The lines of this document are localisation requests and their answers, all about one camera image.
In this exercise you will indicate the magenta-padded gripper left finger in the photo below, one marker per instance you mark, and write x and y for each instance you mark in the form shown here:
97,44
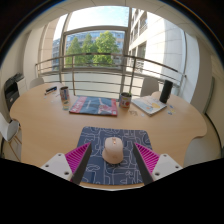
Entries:
58,165

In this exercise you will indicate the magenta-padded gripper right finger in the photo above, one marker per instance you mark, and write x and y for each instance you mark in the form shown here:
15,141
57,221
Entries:
165,165

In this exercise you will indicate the beige computer mouse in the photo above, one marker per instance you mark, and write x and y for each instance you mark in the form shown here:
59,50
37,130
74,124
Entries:
112,150

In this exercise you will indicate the dark blue patterned mouse pad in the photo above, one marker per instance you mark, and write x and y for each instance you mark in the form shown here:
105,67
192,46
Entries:
110,173

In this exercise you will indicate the open illustrated book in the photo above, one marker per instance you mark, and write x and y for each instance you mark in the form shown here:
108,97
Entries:
149,105

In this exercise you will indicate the white chair with wooden legs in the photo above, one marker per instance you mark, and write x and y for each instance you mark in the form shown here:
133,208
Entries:
8,128

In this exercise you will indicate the red and blue magazine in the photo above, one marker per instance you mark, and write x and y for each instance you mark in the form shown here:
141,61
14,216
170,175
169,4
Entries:
93,106

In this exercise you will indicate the printed drink can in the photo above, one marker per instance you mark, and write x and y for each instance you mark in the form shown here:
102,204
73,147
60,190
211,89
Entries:
64,94

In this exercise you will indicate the black cylindrical speaker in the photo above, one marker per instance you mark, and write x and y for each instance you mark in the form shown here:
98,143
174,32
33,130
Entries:
166,91

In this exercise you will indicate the small dark blue stapler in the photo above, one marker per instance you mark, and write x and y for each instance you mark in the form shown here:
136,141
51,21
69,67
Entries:
51,90

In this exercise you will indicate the red and white mug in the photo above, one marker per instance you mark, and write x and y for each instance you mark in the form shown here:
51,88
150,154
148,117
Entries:
125,100

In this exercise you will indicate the white chair backrest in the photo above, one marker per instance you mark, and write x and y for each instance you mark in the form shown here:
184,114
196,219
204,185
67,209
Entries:
36,82
149,86

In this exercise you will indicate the black office printer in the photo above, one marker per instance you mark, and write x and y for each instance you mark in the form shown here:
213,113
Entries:
12,91

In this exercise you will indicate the metal balcony railing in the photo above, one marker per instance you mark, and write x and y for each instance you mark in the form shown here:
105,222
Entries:
100,55

